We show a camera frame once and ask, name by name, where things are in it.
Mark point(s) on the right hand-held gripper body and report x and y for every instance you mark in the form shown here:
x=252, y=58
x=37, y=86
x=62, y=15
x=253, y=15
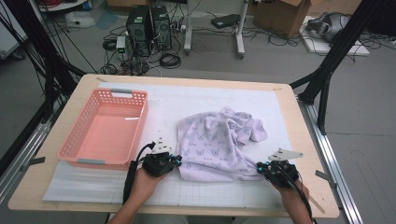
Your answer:
x=281, y=172

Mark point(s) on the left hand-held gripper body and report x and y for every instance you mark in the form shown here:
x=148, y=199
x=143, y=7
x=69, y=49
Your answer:
x=157, y=165

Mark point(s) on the lilac butterfly print towel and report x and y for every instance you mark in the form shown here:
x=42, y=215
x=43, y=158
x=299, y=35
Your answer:
x=214, y=146

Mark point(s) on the pink plastic basket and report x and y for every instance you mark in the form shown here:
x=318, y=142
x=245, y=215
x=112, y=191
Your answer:
x=109, y=137

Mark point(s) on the person's left hand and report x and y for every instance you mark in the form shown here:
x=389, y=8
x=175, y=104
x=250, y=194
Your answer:
x=144, y=186

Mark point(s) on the person's right hand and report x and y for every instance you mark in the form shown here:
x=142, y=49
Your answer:
x=294, y=196

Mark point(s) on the small white power supply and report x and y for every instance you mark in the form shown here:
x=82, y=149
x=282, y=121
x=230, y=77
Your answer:
x=121, y=45

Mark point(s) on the white metal stand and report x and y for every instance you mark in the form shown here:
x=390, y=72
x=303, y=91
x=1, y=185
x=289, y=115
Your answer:
x=187, y=31

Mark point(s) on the black computer tower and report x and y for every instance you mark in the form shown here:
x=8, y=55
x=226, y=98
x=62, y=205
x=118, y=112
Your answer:
x=138, y=31
x=162, y=28

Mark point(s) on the white floor board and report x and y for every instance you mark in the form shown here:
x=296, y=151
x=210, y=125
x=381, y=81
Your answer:
x=320, y=46

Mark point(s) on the flat black device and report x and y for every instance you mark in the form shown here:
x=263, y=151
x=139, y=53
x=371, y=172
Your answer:
x=225, y=20

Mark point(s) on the open cardboard box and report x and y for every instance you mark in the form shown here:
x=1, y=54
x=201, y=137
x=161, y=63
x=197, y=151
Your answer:
x=280, y=17

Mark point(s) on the grey rounded appliance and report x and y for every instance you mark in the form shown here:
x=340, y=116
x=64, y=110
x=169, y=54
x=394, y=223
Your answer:
x=330, y=26

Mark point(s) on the clear plastic bag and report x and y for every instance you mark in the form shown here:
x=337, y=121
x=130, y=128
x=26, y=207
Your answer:
x=79, y=19

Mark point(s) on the round white table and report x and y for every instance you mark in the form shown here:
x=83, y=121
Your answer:
x=68, y=4

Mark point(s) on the white cabinet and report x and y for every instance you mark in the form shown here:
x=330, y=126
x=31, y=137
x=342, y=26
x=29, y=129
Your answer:
x=9, y=37

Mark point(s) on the aluminium rail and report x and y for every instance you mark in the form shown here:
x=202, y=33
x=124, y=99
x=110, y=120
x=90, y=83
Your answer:
x=28, y=146
x=330, y=155

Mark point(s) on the black metal frame strut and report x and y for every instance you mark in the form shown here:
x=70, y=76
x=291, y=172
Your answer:
x=339, y=49
x=46, y=56

